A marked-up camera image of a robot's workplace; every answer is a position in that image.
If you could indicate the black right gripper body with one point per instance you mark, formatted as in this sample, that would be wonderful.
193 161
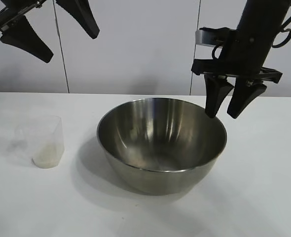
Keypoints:
249 51

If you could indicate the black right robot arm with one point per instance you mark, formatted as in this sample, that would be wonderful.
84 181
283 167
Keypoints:
264 14

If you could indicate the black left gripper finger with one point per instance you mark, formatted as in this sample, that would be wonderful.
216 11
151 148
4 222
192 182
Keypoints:
27 39
80 13

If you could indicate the clear plastic measuring cup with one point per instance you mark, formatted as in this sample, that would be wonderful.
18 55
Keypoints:
37 133

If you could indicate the stainless steel mixing bowl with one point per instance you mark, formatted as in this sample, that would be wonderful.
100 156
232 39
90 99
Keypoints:
160 177

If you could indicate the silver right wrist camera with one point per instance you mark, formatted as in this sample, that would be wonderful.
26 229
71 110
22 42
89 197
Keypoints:
204 37

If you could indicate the white rice grains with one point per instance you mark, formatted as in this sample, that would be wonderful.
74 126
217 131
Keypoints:
48 155

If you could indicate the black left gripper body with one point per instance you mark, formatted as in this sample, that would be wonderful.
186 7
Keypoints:
14 14

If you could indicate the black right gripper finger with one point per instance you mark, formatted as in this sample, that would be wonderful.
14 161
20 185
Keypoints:
244 96
215 96

